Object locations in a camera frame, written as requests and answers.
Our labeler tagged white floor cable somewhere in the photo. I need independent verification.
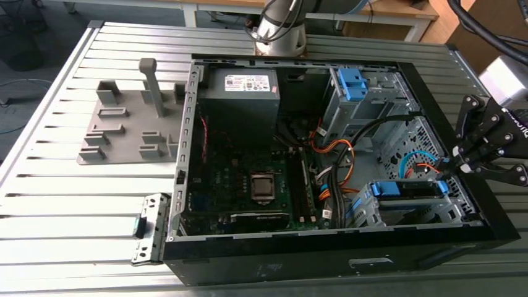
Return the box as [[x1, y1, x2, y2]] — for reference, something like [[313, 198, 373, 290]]
[[0, 79, 55, 92]]

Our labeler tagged CPU socket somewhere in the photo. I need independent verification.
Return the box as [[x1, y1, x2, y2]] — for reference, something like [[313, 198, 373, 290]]
[[249, 173, 277, 205]]

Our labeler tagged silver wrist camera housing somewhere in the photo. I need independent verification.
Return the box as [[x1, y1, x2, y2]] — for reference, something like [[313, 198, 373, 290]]
[[478, 55, 528, 110]]

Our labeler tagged wooden cabinet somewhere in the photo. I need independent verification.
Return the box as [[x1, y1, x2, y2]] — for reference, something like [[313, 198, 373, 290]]
[[421, 0, 528, 84]]

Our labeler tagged wooden desk with white frame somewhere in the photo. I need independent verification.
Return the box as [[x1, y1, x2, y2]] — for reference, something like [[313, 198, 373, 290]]
[[182, 0, 441, 43]]

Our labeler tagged orange wire with black plug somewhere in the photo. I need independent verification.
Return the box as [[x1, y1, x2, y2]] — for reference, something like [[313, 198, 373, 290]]
[[406, 165, 446, 180]]

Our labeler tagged black RAM stick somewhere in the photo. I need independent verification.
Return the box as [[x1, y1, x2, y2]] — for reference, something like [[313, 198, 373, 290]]
[[287, 147, 307, 223], [299, 147, 319, 222]]

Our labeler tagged blue wire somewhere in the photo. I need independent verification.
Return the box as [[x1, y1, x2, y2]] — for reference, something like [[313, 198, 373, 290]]
[[399, 150, 455, 180]]

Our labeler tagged thick black cable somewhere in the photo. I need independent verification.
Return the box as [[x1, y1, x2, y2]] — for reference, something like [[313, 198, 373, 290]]
[[330, 114, 418, 230]]

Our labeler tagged silver drive cage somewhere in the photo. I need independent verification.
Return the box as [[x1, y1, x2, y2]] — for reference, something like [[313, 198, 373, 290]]
[[322, 66, 422, 137]]

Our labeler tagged black graphics card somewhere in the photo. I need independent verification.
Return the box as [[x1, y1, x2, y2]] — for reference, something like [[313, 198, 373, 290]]
[[221, 211, 293, 231]]

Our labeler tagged green motherboard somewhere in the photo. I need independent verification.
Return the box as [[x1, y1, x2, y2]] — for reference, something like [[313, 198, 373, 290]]
[[182, 105, 331, 236]]

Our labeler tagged silver disk bay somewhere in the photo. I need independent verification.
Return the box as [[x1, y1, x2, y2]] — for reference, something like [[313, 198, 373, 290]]
[[350, 178, 475, 226]]

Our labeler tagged grey power supply unit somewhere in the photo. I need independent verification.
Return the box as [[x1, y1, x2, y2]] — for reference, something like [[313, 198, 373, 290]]
[[197, 67, 282, 146]]

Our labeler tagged grey parts rack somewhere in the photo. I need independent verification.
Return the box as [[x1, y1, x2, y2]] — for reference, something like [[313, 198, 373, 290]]
[[77, 58, 187, 165]]

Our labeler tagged silver slot cover bracket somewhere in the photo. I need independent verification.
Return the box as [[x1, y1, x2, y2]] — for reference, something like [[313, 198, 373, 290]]
[[131, 192, 173, 267]]

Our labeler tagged hard disk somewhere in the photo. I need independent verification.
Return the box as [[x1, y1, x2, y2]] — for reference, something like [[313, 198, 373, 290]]
[[349, 179, 451, 226]]

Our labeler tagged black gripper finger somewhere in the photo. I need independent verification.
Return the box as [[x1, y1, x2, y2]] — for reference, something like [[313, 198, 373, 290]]
[[453, 94, 515, 165], [461, 154, 528, 188]]

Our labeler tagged black open PC case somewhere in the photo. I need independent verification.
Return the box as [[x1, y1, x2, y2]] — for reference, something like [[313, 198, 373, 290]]
[[162, 53, 522, 287]]

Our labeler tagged orange yellow wire bundle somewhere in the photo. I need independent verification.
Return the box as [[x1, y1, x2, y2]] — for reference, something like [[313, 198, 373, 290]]
[[311, 139, 361, 202]]

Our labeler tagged red twisted wire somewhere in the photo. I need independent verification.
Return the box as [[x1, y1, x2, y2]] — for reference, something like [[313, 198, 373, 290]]
[[201, 116, 210, 165]]

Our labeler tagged thick black hose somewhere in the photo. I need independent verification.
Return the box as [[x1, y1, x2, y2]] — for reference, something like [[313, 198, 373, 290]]
[[447, 0, 528, 67]]

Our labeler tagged blue floor cable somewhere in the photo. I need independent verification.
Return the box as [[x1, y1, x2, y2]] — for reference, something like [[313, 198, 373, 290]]
[[0, 123, 26, 136]]

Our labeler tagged black chair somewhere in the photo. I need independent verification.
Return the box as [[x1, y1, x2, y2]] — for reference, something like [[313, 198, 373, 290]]
[[0, 0, 55, 72]]

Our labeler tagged blue plastic drive latch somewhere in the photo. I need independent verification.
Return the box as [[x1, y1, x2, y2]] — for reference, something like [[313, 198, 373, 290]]
[[337, 67, 369, 101]]

